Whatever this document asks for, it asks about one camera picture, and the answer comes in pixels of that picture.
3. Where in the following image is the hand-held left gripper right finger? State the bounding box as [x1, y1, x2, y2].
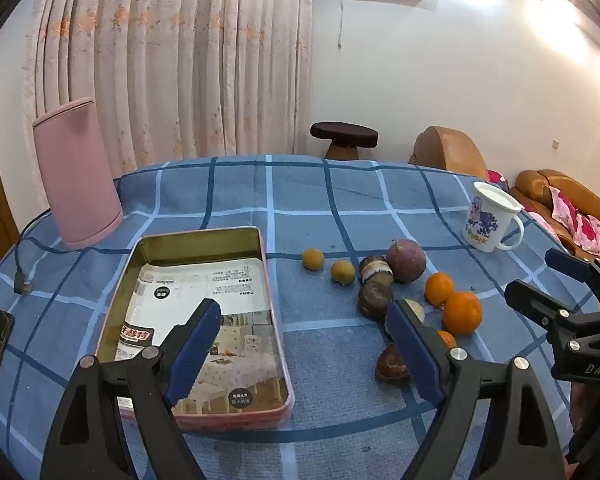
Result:
[385, 299, 566, 480]

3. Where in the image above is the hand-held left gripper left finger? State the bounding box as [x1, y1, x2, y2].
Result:
[40, 298, 222, 480]

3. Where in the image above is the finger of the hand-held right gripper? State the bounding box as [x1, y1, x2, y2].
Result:
[504, 279, 581, 333]
[545, 248, 600, 308]

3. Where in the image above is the brown round fruit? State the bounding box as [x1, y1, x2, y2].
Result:
[376, 344, 411, 386]
[358, 282, 395, 321]

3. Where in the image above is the purple passion fruit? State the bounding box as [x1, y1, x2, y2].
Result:
[386, 240, 427, 283]

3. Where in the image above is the pink tin box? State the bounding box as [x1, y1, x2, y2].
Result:
[95, 226, 295, 431]

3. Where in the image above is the pink floral pillow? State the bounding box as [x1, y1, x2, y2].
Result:
[550, 186, 600, 260]
[487, 169, 511, 193]

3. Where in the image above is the printed paper sheet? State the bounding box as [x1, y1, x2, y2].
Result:
[117, 257, 286, 413]

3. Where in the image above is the brown leather sofa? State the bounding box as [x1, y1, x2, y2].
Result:
[510, 169, 600, 261]

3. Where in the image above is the brown fruit with pale band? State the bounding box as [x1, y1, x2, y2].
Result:
[358, 255, 395, 288]

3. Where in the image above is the white printed mug with lid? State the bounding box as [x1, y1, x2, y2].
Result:
[462, 181, 526, 253]

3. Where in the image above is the small yellow round fruit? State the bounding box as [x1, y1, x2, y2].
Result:
[330, 260, 356, 286]
[301, 248, 325, 272]

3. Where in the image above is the brown leather armchair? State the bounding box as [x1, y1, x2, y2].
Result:
[408, 126, 489, 181]

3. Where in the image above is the blue plaid tablecloth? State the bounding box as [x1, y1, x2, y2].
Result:
[0, 154, 600, 480]

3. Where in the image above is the pink cylindrical appliance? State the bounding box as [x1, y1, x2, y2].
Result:
[32, 96, 123, 251]

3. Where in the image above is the dark round stool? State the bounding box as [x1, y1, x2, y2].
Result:
[310, 121, 379, 161]

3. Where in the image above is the pink floral curtain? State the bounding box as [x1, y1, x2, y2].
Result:
[22, 0, 315, 173]

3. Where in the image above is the black cable with plug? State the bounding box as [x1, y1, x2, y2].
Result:
[12, 207, 53, 295]

